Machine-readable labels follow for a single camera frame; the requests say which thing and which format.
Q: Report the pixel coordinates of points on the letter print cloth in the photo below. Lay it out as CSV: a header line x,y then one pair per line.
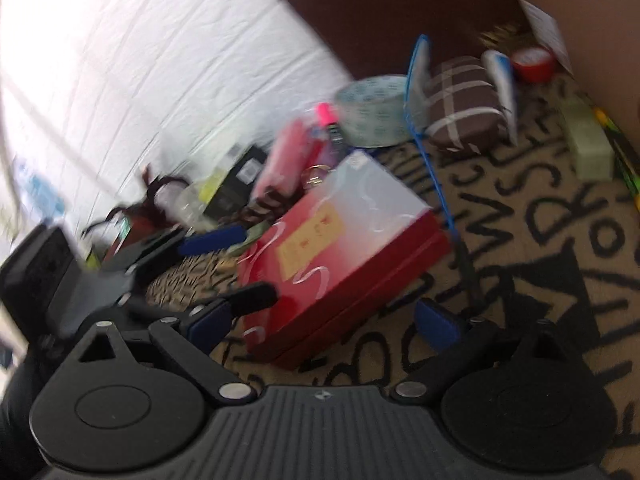
x,y
525,240

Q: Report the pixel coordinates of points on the cardboard box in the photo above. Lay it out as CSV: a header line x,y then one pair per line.
x,y
590,10

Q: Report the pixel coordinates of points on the dark red feather shuttlecock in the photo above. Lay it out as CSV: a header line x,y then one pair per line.
x,y
150,195

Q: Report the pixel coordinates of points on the white blue tube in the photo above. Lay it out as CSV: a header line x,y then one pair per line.
x,y
500,80

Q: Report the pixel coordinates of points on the brown plaid pouch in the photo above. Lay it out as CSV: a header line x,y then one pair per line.
x,y
462,105

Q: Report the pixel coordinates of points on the pink marker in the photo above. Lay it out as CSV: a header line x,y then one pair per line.
x,y
326,115

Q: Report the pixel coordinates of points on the black box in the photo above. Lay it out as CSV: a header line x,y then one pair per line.
x,y
240,180

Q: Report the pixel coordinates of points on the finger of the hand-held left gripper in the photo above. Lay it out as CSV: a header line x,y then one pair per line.
x,y
255,296
210,242

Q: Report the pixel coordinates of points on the yellow green striped stick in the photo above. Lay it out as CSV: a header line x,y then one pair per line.
x,y
620,150

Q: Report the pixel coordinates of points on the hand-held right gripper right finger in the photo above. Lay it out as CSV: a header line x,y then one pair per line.
x,y
440,325

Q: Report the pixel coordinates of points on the clear pink plastic bag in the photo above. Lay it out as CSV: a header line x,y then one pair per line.
x,y
287,160

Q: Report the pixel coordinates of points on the white patterned tape roll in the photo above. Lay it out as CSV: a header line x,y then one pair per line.
x,y
372,110

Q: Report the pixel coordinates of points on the red gift box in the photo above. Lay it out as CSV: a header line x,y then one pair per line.
x,y
340,250

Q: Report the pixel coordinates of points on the clear plastic funnel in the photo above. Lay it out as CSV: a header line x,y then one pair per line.
x,y
192,202

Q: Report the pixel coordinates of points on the light green soap box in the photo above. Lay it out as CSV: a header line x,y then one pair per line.
x,y
590,145

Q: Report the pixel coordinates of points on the yellow green box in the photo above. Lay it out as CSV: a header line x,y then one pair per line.
x,y
215,180

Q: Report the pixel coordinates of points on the red tape roll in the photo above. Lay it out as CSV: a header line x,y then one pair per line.
x,y
535,62

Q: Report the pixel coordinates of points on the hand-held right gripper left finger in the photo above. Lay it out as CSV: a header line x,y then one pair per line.
x,y
210,325

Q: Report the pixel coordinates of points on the small green box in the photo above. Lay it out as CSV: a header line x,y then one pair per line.
x,y
255,235

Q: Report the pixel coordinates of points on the dark brown board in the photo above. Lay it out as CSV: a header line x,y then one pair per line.
x,y
390,5

